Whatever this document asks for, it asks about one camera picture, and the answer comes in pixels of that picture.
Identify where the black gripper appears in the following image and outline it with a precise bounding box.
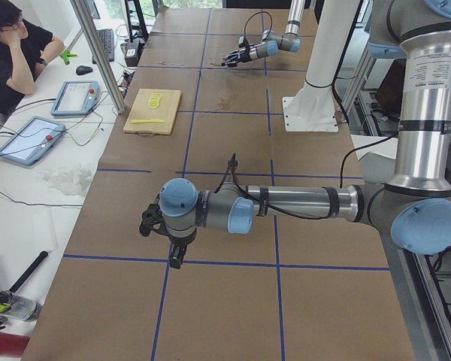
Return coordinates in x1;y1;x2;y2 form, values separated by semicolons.
222;47;252;68
168;229;197;269

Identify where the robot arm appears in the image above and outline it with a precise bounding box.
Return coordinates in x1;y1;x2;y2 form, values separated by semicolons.
221;0;305;68
147;1;386;272

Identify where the bamboo cutting board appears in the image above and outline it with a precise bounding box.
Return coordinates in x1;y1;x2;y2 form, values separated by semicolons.
123;88;182;135

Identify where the yellow plastic knife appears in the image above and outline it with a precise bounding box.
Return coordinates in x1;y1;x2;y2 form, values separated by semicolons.
130;118;166;124

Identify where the crumpled white tissue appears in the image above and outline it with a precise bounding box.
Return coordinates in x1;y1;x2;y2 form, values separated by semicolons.
42;164;93;196

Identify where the black keyboard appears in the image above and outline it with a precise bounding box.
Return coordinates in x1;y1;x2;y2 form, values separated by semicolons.
97;29;115;62

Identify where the black marker pen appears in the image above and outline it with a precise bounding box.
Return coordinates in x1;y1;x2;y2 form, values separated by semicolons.
9;250;49;293

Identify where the black computer mouse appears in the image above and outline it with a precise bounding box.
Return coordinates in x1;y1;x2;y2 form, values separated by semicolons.
75;65;93;76

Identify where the plastic water bottle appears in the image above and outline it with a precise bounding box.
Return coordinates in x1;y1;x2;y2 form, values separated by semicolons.
0;290;42;322

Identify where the far teach pendant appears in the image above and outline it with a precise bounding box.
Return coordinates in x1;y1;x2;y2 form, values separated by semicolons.
50;80;100;117

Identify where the teach pendant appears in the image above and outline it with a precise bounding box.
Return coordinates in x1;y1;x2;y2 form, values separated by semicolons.
0;116;66;165
50;80;100;117

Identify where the green plastic clamp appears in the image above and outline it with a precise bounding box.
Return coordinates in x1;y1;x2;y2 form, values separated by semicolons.
59;50;77;65

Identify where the white chair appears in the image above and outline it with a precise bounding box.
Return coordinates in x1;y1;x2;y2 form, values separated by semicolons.
351;135;398;159

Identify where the near teach pendant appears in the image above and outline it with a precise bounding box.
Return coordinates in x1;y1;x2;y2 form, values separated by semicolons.
0;116;66;165

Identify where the person in black shirt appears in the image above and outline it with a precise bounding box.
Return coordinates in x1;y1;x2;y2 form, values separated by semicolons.
0;1;65;116

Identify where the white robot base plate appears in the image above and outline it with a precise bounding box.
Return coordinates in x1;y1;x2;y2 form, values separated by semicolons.
283;0;361;132

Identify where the aluminium frame post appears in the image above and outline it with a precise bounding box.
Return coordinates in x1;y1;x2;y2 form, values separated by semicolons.
70;0;126;114

